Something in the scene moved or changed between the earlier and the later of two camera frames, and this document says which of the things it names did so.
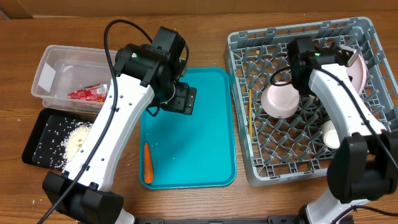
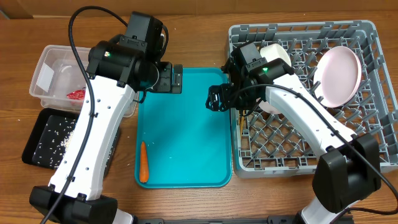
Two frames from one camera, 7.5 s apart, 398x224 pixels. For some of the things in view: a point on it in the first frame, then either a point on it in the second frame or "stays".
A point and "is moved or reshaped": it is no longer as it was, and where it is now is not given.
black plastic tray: [43, 147] stays
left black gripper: [183, 101] -> [164, 86]
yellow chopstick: [250, 111] -> [242, 119]
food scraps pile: [60, 143] stays
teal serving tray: [196, 150] stays
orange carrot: [148, 165] is moved or reshaped
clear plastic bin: [64, 69] stays
